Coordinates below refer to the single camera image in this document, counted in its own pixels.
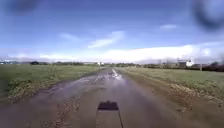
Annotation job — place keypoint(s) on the wet grey asphalt road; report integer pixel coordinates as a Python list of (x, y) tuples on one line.
[(110, 88)]

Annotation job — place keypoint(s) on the pole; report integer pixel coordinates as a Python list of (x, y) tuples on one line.
[(201, 67)]

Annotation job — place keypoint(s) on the distant white buildings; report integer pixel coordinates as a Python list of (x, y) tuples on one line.
[(100, 63)]

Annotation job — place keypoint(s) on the white building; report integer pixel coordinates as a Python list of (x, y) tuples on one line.
[(189, 63)]

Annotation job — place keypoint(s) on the row of dark trees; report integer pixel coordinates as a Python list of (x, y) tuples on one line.
[(213, 66)]

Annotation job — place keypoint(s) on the green grass field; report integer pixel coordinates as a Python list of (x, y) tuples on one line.
[(30, 73), (190, 76)]

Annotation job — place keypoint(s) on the distant row of trees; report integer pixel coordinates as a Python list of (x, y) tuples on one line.
[(66, 63)]

